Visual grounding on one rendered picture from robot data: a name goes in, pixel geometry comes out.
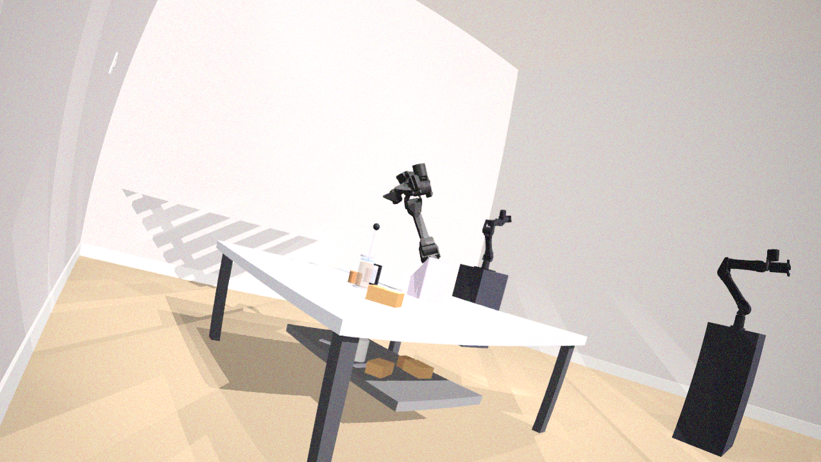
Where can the pale yellow rectangular block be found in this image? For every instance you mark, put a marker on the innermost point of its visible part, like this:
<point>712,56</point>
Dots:
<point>379,368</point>
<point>384,296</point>
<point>418,369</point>

